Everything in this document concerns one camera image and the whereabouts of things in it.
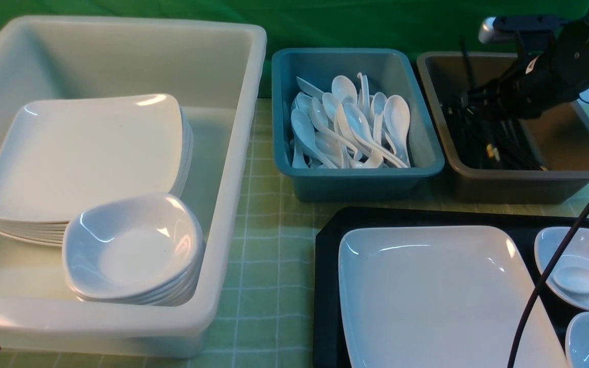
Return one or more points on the large white square plate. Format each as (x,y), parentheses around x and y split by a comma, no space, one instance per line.
(438,296)

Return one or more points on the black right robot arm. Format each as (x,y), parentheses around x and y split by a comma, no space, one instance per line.
(540,35)

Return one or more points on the pile of black chopsticks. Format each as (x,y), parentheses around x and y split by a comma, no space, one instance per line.
(486,137)

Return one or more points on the white ceramic soup spoon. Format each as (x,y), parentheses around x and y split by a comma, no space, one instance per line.
(572,279)

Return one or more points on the green backdrop cloth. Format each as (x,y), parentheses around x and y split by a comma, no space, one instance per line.
(412,27)

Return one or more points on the black plastic serving tray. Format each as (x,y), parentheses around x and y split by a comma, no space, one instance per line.
(329,346)

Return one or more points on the green checkered tablecloth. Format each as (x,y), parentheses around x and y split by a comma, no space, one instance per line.
(264,318)

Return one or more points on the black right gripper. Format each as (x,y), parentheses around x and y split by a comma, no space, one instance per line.
(527,89)

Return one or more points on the stack of white square plates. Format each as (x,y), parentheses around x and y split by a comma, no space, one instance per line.
(60,158)

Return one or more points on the stack of white bowls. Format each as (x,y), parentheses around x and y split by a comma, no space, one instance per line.
(143,250)

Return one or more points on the large white plastic tub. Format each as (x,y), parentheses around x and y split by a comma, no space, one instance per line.
(213,70)

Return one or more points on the teal plastic bin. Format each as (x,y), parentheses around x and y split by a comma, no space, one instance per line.
(388,71)

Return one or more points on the pile of white spoons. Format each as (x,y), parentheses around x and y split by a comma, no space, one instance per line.
(348,127)

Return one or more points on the brown plastic bin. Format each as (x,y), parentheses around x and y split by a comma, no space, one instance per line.
(559,139)

